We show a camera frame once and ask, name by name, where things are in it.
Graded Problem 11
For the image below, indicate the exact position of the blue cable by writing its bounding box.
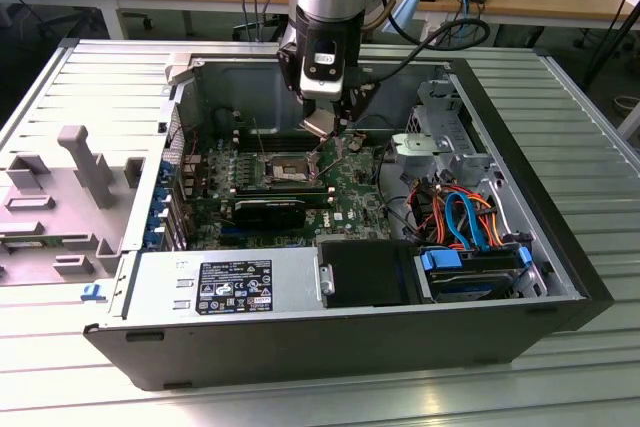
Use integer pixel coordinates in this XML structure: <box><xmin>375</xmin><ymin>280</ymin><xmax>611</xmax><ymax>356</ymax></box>
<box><xmin>457</xmin><ymin>0</ymin><xmax>484</xmax><ymax>31</ymax></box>

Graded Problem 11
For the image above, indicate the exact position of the power supply label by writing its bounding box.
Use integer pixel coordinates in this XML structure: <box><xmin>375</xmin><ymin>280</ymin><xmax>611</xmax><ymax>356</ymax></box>
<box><xmin>198</xmin><ymin>259</ymin><xmax>274</xmax><ymax>316</ymax></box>

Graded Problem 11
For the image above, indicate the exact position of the black PC case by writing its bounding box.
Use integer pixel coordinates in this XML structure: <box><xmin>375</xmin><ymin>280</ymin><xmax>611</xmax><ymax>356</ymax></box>
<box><xmin>82</xmin><ymin>39</ymin><xmax>615</xmax><ymax>392</ymax></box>

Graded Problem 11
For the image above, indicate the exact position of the black graphics card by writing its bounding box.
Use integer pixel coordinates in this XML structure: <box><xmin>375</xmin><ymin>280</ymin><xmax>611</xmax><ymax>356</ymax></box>
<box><xmin>230</xmin><ymin>195</ymin><xmax>307</xmax><ymax>229</ymax></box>

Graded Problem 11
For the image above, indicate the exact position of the metal locking lever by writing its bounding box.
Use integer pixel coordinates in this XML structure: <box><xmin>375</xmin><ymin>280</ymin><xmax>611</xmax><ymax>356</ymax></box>
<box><xmin>251</xmin><ymin>119</ymin><xmax>267</xmax><ymax>158</ymax></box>
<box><xmin>312</xmin><ymin>156</ymin><xmax>349</xmax><ymax>179</ymax></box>

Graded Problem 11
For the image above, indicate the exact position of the silver CPU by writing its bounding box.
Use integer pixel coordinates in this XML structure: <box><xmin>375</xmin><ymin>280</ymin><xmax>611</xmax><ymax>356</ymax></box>
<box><xmin>301</xmin><ymin>109</ymin><xmax>337</xmax><ymax>139</ymax></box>

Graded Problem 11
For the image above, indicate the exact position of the silver drive bracket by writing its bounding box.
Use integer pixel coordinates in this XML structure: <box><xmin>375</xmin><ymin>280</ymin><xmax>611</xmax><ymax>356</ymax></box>
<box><xmin>389</xmin><ymin>131</ymin><xmax>451</xmax><ymax>176</ymax></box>

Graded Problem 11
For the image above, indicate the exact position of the silver power supply unit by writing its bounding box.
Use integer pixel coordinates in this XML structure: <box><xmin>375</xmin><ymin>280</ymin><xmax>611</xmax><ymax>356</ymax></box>
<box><xmin>119</xmin><ymin>246</ymin><xmax>322</xmax><ymax>322</ymax></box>

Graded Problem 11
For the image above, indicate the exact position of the hard disk in blue carrier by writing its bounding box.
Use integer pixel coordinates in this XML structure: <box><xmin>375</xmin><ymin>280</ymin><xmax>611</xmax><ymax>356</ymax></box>
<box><xmin>412</xmin><ymin>244</ymin><xmax>532</xmax><ymax>305</ymax></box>

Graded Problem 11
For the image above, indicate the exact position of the black tripod leg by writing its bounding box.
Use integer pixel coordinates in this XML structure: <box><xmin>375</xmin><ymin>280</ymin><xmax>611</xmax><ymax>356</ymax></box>
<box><xmin>582</xmin><ymin>0</ymin><xmax>640</xmax><ymax>93</ymax></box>

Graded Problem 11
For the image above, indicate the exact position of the orange red wire bundle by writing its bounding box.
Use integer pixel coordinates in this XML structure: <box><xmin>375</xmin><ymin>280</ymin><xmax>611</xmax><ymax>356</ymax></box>
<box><xmin>407</xmin><ymin>179</ymin><xmax>504</xmax><ymax>251</ymax></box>

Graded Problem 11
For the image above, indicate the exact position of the grey metal corner bracket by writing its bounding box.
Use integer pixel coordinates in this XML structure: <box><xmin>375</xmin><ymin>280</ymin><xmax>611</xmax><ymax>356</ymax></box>
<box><xmin>162</xmin><ymin>51</ymin><xmax>195</xmax><ymax>86</ymax></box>

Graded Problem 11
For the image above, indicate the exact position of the black RAM slot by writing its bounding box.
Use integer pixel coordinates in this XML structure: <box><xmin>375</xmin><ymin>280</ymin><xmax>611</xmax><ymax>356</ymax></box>
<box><xmin>234</xmin><ymin>135</ymin><xmax>327</xmax><ymax>144</ymax></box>
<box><xmin>234</xmin><ymin>131</ymin><xmax>304</xmax><ymax>139</ymax></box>
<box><xmin>232</xmin><ymin>184</ymin><xmax>334</xmax><ymax>192</ymax></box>
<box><xmin>234</xmin><ymin>126</ymin><xmax>304</xmax><ymax>134</ymax></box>
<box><xmin>234</xmin><ymin>140</ymin><xmax>327</xmax><ymax>149</ymax></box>
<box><xmin>232</xmin><ymin>181</ymin><xmax>334</xmax><ymax>188</ymax></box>
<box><xmin>232</xmin><ymin>188</ymin><xmax>334</xmax><ymax>195</ymax></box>

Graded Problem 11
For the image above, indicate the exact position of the black camera cable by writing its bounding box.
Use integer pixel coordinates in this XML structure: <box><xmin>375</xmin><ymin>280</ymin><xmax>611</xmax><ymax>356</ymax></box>
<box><xmin>357</xmin><ymin>16</ymin><xmax>494</xmax><ymax>86</ymax></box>

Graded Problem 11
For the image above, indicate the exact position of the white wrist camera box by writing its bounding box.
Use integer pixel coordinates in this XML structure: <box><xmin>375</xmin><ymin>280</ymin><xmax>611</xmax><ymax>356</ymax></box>
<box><xmin>299</xmin><ymin>36</ymin><xmax>347</xmax><ymax>99</ymax></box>

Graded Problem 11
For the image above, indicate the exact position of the blue flat wire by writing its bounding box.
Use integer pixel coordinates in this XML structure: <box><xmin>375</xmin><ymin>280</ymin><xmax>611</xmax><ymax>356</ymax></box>
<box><xmin>443</xmin><ymin>189</ymin><xmax>496</xmax><ymax>254</ymax></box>

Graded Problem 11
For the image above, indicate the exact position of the CPU socket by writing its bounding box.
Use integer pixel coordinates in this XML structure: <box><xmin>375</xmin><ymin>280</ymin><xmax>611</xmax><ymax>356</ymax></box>
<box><xmin>267</xmin><ymin>150</ymin><xmax>321</xmax><ymax>184</ymax></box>

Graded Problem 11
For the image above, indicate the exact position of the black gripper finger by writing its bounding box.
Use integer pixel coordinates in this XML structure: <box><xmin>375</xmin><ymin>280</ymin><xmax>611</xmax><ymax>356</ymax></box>
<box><xmin>332</xmin><ymin>79</ymin><xmax>375</xmax><ymax>138</ymax></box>
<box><xmin>277</xmin><ymin>39</ymin><xmax>320</xmax><ymax>119</ymax></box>

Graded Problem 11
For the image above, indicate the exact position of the silver perforated drive cage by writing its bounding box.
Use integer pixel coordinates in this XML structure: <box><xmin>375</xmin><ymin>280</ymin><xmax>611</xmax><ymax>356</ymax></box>
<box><xmin>405</xmin><ymin>77</ymin><xmax>496</xmax><ymax>191</ymax></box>

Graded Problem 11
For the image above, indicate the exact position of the green motherboard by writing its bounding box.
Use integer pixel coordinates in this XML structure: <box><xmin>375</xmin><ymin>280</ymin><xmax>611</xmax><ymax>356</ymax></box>
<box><xmin>182</xmin><ymin>139</ymin><xmax>401</xmax><ymax>251</ymax></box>

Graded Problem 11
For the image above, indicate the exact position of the grey parts rack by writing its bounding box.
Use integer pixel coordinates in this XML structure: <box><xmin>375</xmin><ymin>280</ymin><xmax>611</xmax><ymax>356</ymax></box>
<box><xmin>0</xmin><ymin>124</ymin><xmax>147</xmax><ymax>289</ymax></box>

